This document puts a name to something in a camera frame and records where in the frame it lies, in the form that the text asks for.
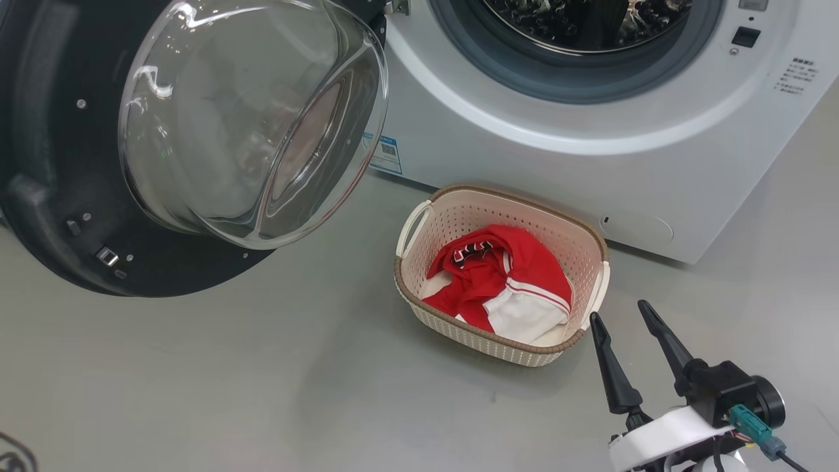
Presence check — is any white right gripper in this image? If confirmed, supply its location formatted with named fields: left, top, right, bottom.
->
left=589, top=300, right=745, bottom=472

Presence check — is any red white basketball jersey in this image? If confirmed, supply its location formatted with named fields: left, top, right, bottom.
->
left=423, top=224, right=573, bottom=345

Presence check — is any black glass washing machine door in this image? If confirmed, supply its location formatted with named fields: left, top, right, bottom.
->
left=0, top=0, right=391, bottom=299

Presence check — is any white washing machine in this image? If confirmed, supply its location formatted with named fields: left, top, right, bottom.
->
left=364, top=0, right=839, bottom=265

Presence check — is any cream perforated laundry basket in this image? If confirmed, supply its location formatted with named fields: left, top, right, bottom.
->
left=394, top=184, right=611, bottom=368

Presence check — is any blue energy label sticker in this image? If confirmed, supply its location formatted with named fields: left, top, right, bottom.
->
left=362, top=133, right=403, bottom=176

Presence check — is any teal plug right camera cable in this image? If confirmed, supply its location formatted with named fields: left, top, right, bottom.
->
left=729, top=404, right=813, bottom=472

